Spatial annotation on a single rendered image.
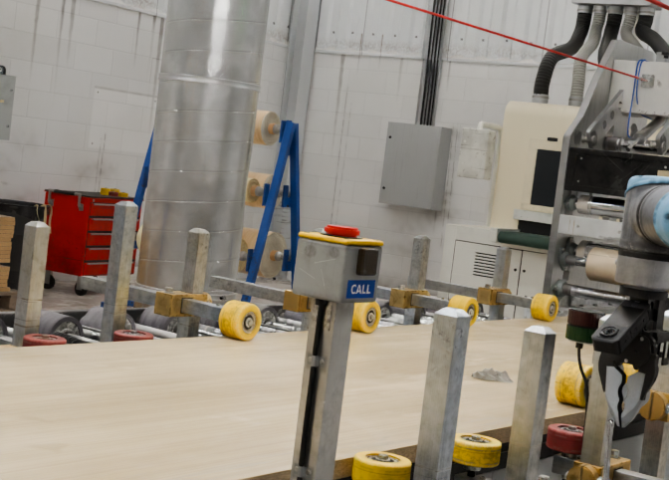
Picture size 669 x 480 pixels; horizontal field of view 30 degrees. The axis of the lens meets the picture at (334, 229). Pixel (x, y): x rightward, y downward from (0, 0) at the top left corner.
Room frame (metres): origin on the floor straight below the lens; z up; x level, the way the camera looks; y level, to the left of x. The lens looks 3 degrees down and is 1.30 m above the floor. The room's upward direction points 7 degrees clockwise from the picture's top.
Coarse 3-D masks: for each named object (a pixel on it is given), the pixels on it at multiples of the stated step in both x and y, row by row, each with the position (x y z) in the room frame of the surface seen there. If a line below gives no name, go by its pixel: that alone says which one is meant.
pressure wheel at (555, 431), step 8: (552, 424) 2.09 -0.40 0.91; (560, 424) 2.10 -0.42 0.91; (568, 424) 2.11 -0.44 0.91; (552, 432) 2.06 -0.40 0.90; (560, 432) 2.04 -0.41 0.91; (568, 432) 2.04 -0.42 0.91; (576, 432) 2.04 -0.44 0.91; (552, 440) 2.05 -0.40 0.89; (560, 440) 2.04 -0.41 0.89; (568, 440) 2.03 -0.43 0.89; (576, 440) 2.03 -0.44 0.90; (552, 448) 2.05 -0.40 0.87; (560, 448) 2.04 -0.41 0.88; (568, 448) 2.03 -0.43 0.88; (576, 448) 2.03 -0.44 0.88; (568, 456) 2.06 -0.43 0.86
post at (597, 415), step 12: (600, 324) 2.00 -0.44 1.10; (600, 384) 1.99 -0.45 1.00; (588, 396) 2.00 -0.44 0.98; (600, 396) 1.99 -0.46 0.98; (588, 408) 2.00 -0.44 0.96; (600, 408) 1.98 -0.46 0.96; (588, 420) 1.99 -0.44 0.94; (600, 420) 1.98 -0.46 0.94; (588, 432) 1.99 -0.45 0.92; (600, 432) 1.98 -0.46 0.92; (612, 432) 2.00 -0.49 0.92; (588, 444) 1.99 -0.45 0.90; (600, 444) 1.98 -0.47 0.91; (588, 456) 1.99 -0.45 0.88; (600, 456) 1.98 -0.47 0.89
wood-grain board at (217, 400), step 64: (512, 320) 3.68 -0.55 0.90; (0, 384) 1.89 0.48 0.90; (64, 384) 1.95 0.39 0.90; (128, 384) 2.02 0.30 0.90; (192, 384) 2.08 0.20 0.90; (256, 384) 2.15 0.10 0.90; (384, 384) 2.31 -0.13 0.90; (512, 384) 2.49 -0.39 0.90; (0, 448) 1.52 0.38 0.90; (64, 448) 1.56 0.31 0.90; (128, 448) 1.60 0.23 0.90; (192, 448) 1.64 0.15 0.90; (256, 448) 1.69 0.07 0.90; (384, 448) 1.78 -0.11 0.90
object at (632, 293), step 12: (624, 288) 1.87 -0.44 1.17; (636, 300) 1.88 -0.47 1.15; (648, 300) 1.87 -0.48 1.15; (660, 300) 1.86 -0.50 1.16; (660, 312) 1.90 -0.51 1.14; (648, 324) 1.87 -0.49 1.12; (660, 324) 1.91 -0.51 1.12; (636, 336) 1.86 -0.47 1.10; (648, 336) 1.85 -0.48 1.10; (660, 336) 1.87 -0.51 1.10; (636, 348) 1.86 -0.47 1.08; (648, 348) 1.85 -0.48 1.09; (624, 360) 1.87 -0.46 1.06; (636, 360) 1.85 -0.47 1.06
